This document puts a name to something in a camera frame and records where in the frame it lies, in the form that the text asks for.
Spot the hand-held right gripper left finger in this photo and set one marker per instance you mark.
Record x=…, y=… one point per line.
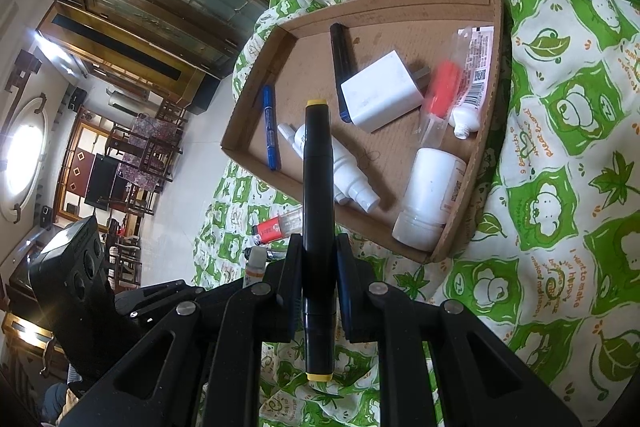
x=290, y=292

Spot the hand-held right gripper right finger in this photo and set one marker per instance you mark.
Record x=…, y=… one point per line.
x=350, y=302

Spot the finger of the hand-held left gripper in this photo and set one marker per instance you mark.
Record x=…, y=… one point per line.
x=160, y=297

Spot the black marker with yellow ends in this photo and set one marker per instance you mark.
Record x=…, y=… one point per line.
x=317, y=187

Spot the white spray bottle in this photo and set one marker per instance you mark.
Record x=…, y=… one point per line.
x=345, y=169

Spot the wide white bottle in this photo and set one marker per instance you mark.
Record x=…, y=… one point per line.
x=430, y=192

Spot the blue marker pen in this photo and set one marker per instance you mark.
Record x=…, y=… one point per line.
x=270, y=127

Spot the white charger plug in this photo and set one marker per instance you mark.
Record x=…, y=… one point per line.
x=380, y=99

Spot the red candle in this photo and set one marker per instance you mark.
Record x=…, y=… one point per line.
x=442, y=89

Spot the shallow cardboard tray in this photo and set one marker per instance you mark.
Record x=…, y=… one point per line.
x=300, y=57

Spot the thick black marker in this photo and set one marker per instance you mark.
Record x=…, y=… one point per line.
x=342, y=57

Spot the white tube with barcode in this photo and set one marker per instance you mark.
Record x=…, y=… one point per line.
x=477, y=67

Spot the small white printed tube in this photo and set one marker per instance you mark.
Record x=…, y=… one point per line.
x=255, y=264

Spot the red lighter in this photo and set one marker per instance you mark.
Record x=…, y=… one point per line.
x=272, y=228

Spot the black television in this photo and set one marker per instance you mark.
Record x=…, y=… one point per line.
x=100, y=181

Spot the round ceiling light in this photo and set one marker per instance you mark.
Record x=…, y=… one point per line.
x=25, y=157

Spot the dark wooden chairs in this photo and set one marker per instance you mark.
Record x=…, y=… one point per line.
x=145, y=147

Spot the green white printed blanket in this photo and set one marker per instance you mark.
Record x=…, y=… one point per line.
x=550, y=107

